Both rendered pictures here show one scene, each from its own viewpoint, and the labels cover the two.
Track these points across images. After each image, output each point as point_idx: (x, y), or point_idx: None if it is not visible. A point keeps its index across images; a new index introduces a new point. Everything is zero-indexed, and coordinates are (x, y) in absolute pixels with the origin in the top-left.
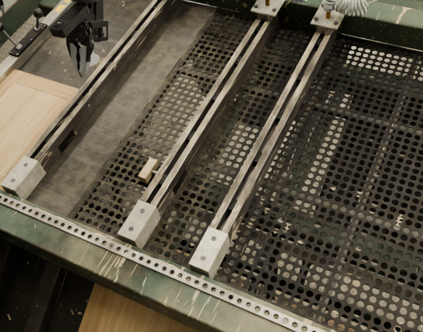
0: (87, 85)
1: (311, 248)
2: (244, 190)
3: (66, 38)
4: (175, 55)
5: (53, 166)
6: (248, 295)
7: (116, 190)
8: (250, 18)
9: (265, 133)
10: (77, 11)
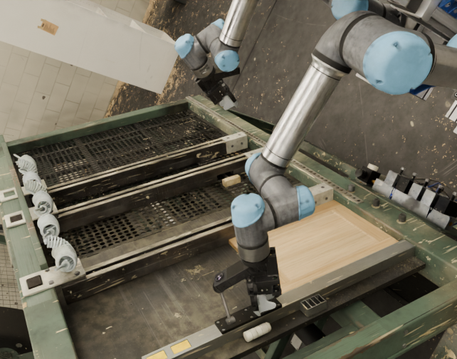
0: (227, 224)
1: (189, 141)
2: (195, 146)
3: (231, 92)
4: (133, 244)
5: None
6: (232, 128)
7: None
8: (45, 246)
9: (155, 160)
10: (217, 69)
